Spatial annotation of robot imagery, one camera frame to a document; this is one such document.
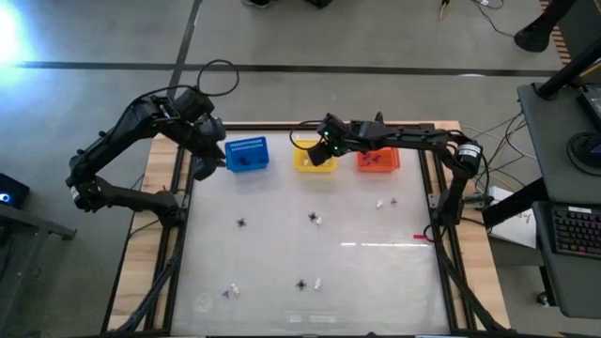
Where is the black desk support strut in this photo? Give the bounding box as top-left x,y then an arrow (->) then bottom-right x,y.
482,177 -> 549,229

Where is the thick black pole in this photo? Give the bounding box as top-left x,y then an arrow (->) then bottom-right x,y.
534,35 -> 601,100

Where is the dark side table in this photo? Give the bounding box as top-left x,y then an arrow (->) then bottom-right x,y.
0,204 -> 77,334

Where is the blue plastic basket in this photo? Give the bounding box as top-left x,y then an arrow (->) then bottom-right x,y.
223,135 -> 270,174

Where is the dark grey desk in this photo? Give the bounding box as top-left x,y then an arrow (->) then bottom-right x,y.
516,82 -> 601,320

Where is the loose cable bundle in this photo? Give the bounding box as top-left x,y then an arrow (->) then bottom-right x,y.
457,110 -> 539,193

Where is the white box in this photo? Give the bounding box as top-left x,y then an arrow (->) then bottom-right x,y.
485,185 -> 511,201

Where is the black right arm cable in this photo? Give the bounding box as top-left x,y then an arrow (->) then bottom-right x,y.
288,119 -> 330,152

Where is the white paper sheet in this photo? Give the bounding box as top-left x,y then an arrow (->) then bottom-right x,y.
485,206 -> 537,250

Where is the yellow plastic basket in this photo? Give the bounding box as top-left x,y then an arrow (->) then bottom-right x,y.
293,139 -> 339,174

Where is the black stand foot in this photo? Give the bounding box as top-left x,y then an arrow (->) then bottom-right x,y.
513,0 -> 578,54

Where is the black backlit keyboard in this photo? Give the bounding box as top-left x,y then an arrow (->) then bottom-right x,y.
549,206 -> 601,259

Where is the thin floor cable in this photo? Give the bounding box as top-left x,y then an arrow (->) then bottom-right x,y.
469,0 -> 516,38

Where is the round black monitor base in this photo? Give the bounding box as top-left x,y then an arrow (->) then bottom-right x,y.
566,131 -> 601,177

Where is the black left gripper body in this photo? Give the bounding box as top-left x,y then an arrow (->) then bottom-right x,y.
187,115 -> 226,160

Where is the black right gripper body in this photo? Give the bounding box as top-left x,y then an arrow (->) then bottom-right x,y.
322,129 -> 361,155

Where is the orange plastic basket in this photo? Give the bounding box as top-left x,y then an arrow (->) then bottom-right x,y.
355,146 -> 402,174

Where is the black device blue light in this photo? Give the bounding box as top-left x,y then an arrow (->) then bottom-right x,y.
0,172 -> 30,210

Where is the black laptop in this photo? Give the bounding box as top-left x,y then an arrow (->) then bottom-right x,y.
576,84 -> 601,132

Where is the black metal table frame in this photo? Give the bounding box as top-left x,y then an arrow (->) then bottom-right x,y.
100,120 -> 508,337

